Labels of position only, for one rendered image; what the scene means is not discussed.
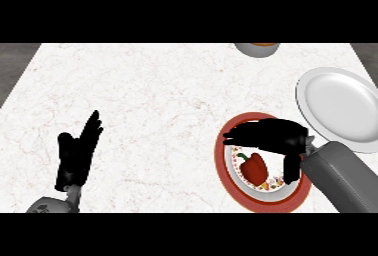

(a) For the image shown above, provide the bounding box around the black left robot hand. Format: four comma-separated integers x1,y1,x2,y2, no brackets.
53,109,105,193

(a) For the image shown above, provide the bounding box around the plain white plate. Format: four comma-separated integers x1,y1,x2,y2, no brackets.
294,66,378,154

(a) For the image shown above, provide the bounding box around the grey bowl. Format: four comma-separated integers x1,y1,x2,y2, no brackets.
233,42,282,59

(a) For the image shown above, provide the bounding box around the red-rimmed patterned plate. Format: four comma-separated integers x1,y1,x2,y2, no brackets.
213,111,315,214

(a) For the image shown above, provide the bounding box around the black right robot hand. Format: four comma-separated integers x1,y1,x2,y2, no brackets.
222,117,312,186

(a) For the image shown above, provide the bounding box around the red bell pepper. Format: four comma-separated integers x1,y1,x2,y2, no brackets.
235,152,270,187

